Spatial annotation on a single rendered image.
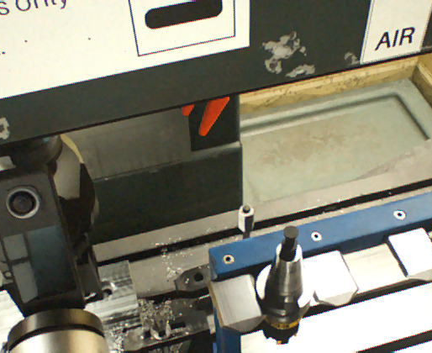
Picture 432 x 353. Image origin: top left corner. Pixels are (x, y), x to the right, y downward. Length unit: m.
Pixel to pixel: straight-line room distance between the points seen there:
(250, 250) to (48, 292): 0.30
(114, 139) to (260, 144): 0.64
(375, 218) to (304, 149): 0.99
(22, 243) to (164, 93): 0.20
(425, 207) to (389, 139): 1.02
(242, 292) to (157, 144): 0.58
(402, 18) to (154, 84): 0.11
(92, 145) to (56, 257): 0.74
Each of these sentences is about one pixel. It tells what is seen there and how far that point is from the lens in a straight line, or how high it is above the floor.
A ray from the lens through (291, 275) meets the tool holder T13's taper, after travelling 0.61.
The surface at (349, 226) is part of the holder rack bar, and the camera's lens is 0.71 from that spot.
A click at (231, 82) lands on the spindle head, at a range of 0.27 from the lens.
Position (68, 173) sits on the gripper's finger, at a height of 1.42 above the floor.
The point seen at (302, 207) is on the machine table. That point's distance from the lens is 1.14.
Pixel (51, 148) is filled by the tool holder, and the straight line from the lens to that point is 0.53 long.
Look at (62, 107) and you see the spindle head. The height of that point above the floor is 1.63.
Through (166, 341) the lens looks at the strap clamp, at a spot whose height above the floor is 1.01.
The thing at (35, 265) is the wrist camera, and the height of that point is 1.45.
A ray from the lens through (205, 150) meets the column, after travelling 1.27.
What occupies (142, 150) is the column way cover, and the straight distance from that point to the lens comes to 1.19.
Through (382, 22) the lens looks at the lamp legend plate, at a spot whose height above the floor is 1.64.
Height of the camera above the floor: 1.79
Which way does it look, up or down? 52 degrees down
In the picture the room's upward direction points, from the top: 4 degrees counter-clockwise
